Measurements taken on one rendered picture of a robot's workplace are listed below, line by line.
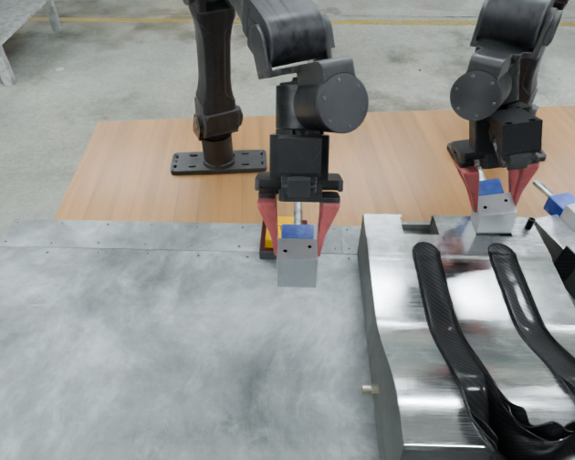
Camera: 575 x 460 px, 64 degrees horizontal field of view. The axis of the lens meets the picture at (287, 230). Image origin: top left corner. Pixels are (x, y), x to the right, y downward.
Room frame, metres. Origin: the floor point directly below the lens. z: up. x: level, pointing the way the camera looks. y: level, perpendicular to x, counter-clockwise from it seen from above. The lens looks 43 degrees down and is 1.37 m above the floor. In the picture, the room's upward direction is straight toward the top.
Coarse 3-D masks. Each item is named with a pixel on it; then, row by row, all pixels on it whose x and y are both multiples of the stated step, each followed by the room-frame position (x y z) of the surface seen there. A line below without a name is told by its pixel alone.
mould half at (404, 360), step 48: (384, 240) 0.49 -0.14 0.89; (432, 240) 0.49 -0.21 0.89; (480, 240) 0.49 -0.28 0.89; (528, 240) 0.49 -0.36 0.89; (384, 288) 0.40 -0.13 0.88; (480, 288) 0.40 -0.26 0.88; (384, 336) 0.32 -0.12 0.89; (480, 336) 0.32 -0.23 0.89; (384, 384) 0.26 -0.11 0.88; (432, 384) 0.23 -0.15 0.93; (528, 384) 0.24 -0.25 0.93; (384, 432) 0.22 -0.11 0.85; (432, 432) 0.19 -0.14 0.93
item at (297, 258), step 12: (300, 204) 0.51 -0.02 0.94; (300, 216) 0.48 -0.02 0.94; (288, 228) 0.45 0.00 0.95; (300, 228) 0.45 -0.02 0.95; (312, 228) 0.45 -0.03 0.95; (288, 240) 0.41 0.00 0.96; (300, 240) 0.41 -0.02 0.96; (312, 240) 0.41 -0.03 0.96; (288, 252) 0.39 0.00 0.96; (300, 252) 0.39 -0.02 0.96; (312, 252) 0.39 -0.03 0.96; (288, 264) 0.38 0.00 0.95; (300, 264) 0.38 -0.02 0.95; (312, 264) 0.38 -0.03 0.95; (288, 276) 0.38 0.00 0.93; (300, 276) 0.38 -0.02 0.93; (312, 276) 0.38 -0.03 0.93
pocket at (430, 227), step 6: (402, 222) 0.54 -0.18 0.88; (408, 222) 0.54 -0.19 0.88; (414, 222) 0.54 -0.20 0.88; (420, 222) 0.54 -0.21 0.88; (426, 222) 0.54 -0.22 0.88; (432, 222) 0.54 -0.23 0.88; (402, 228) 0.54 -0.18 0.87; (408, 228) 0.54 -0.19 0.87; (414, 228) 0.54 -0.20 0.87; (420, 228) 0.54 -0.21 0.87; (426, 228) 0.54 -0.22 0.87; (432, 228) 0.53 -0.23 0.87; (408, 234) 0.53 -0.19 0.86; (414, 234) 0.53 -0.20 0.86; (420, 234) 0.53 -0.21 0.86; (426, 234) 0.53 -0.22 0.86; (432, 234) 0.52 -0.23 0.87; (438, 234) 0.50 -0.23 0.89
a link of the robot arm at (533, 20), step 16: (496, 0) 0.58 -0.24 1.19; (512, 0) 0.57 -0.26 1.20; (528, 0) 0.56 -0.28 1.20; (544, 0) 0.56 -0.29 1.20; (496, 16) 0.57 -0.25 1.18; (512, 16) 0.56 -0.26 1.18; (528, 16) 0.55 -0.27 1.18; (544, 16) 0.55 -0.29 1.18; (480, 32) 0.58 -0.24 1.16; (496, 32) 0.57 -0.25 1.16; (512, 32) 0.55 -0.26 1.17; (528, 32) 0.54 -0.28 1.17
